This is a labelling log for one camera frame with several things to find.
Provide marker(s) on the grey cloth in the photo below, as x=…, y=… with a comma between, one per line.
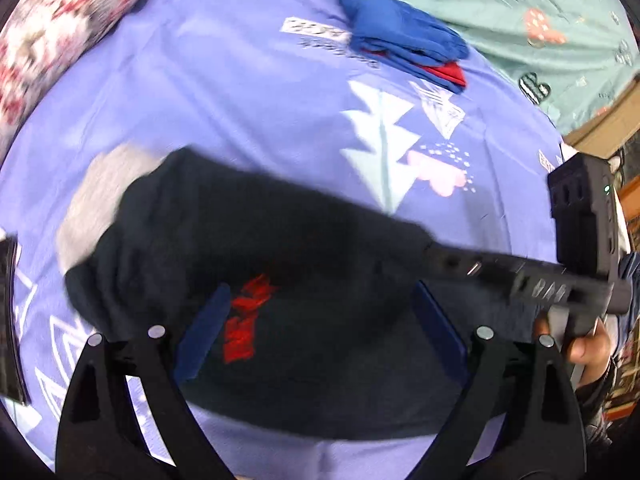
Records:
x=95, y=195

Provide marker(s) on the red garment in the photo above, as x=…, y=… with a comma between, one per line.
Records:
x=445, y=72

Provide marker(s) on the green printed blanket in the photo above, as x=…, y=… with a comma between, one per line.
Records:
x=500, y=0

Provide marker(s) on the brown cardboard box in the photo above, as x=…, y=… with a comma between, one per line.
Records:
x=610, y=125

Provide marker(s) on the purple printed bedsheet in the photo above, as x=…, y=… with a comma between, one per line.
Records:
x=225, y=85

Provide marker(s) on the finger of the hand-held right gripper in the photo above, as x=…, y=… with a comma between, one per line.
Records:
x=460, y=262

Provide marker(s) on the blue garment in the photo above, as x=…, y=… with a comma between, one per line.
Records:
x=395, y=25

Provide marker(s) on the floral pillow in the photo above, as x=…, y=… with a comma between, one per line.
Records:
x=60, y=25

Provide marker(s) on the black shirt with red print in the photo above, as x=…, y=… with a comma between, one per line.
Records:
x=300, y=260

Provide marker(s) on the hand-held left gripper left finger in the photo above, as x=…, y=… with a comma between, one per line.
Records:
x=200, y=340

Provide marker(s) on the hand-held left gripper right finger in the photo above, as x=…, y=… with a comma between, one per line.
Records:
x=440, y=330

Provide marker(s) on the person's right hand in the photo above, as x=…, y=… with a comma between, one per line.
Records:
x=592, y=352

